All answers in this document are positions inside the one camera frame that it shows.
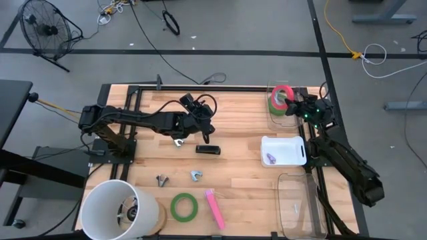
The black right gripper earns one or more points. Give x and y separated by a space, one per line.
315 111

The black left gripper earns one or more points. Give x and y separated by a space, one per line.
197 124

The red tape roll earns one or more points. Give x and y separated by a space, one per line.
283 89

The black stapler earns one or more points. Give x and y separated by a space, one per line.
207 150

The green tape roll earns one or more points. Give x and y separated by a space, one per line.
172 207
274 109

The purple staple remover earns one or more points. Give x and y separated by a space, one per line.
271 159

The pink stapler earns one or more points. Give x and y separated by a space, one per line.
215 210

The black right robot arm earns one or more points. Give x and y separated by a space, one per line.
347 163

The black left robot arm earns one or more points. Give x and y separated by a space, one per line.
143 120

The clear plastic bin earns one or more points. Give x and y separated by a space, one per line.
300 200
280 125

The white plastic bin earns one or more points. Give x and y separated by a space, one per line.
283 150

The round wooden lamp base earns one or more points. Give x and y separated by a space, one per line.
161 216

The grey desk foot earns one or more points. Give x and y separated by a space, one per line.
403 106
383 18

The white cylindrical lamp shade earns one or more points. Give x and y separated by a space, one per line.
100 206

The wooden rod with black knob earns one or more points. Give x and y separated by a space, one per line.
32 97

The black floor fan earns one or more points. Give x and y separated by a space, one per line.
46 30

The black desk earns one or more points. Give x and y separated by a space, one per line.
13 100

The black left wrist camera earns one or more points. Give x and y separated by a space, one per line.
195 104

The black aluminium table frame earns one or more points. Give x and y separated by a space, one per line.
233 88

